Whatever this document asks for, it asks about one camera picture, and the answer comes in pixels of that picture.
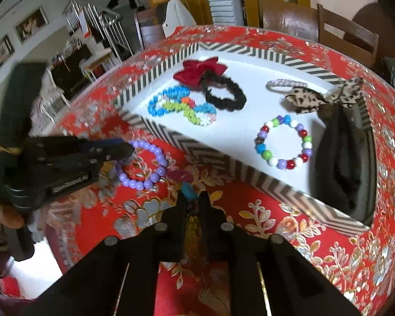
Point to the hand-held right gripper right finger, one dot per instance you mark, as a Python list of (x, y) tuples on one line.
[(204, 227)]

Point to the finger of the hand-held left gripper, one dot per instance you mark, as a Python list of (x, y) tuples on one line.
[(79, 162), (98, 146)]

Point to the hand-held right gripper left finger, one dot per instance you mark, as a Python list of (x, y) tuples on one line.
[(181, 227)]

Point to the striped-rim white tray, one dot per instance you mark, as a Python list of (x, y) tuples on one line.
[(237, 128)]

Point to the red bow black scrunchie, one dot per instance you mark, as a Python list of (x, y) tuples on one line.
[(191, 71)]

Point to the person's left hand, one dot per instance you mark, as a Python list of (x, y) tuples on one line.
[(8, 216)]

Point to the red floral tablecloth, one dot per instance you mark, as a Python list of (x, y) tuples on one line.
[(283, 227)]

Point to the small white table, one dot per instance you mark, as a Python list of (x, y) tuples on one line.
[(97, 60)]

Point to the metal stair railing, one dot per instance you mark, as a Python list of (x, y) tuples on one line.
[(98, 26)]

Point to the dark wooden chair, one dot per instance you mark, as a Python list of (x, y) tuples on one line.
[(149, 29)]

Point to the black pouch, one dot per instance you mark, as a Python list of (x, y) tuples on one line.
[(342, 171)]

